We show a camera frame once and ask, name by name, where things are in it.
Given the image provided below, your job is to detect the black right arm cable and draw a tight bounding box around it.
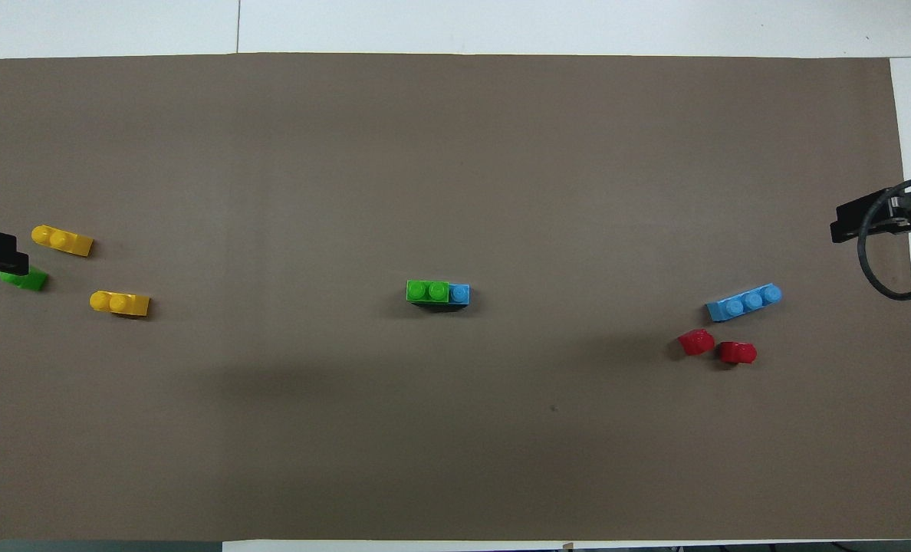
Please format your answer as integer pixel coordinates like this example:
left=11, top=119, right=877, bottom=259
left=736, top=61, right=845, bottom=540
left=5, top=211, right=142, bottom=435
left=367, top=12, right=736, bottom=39
left=857, top=176, right=911, bottom=301

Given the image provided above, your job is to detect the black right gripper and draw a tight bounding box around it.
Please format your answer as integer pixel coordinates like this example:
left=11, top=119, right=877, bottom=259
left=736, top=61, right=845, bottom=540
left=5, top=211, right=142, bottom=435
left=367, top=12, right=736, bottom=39
left=830, top=186, right=911, bottom=245

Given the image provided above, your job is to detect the brown table mat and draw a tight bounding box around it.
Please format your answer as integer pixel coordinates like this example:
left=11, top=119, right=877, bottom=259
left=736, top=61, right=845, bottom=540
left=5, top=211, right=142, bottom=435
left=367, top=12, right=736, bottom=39
left=0, top=52, right=911, bottom=542

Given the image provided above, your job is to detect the yellow two-stud toy brick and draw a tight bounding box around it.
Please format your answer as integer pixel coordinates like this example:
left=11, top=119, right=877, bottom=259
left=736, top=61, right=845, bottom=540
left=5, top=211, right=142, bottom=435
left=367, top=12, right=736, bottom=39
left=31, top=225, right=94, bottom=258
left=90, top=291, right=151, bottom=318

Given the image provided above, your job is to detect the blue three-stud toy brick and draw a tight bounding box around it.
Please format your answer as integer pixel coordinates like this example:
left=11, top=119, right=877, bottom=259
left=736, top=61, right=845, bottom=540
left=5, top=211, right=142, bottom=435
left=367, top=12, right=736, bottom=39
left=409, top=283, right=472, bottom=311
left=705, top=284, right=783, bottom=323

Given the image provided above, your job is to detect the red one-stud toy brick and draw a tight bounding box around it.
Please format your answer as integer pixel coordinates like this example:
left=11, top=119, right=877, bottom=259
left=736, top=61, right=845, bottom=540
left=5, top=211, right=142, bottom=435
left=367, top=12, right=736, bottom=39
left=678, top=329, right=715, bottom=357
left=716, top=341, right=758, bottom=366

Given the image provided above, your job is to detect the green two-stud toy brick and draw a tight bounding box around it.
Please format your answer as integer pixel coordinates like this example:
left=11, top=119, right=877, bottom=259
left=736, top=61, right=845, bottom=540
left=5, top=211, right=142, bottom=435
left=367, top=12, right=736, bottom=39
left=0, top=264, right=48, bottom=292
left=406, top=280, right=451, bottom=306

